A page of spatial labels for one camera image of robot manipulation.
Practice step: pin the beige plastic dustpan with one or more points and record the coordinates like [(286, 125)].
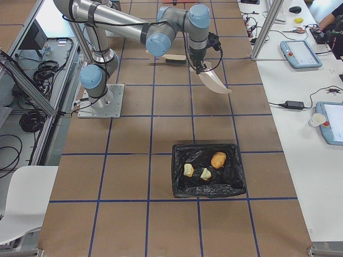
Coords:
[(211, 80)]

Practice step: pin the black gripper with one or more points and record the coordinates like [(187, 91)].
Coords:
[(197, 55)]

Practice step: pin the black bag lined bin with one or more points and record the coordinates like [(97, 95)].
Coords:
[(213, 171)]

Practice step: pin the bread piece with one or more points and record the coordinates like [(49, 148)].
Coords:
[(188, 170), (206, 175)]

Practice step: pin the white paper cup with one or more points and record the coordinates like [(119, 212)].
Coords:
[(316, 120)]

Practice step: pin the red handled scissors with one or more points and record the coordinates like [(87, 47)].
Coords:
[(297, 30)]

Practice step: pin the white chair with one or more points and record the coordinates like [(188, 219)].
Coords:
[(27, 201)]

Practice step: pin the blue teach pendant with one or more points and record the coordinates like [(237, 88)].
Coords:
[(299, 54), (332, 129)]

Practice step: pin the aluminium frame post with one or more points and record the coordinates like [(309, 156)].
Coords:
[(267, 25)]

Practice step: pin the black power adapter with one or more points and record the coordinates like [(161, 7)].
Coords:
[(296, 105)]

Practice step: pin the round bread roll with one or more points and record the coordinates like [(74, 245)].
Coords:
[(218, 160)]

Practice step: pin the upper blue teach pendant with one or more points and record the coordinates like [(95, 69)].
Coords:
[(299, 54)]

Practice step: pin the black computer mouse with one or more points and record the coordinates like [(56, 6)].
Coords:
[(295, 9)]

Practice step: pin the yellow sponge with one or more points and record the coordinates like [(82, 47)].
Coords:
[(298, 20)]

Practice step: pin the black control box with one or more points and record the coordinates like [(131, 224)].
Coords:
[(35, 39)]

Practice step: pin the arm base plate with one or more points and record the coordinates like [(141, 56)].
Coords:
[(109, 106)]

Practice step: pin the beige hand brush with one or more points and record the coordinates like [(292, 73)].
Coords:
[(174, 59)]

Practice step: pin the person in dark clothes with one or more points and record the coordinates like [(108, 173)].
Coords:
[(328, 24)]

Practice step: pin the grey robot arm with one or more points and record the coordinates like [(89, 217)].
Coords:
[(178, 35)]

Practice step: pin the lower blue teach pendant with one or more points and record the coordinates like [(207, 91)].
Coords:
[(332, 129)]

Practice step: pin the aluminium side rail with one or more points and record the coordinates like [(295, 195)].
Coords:
[(22, 80)]

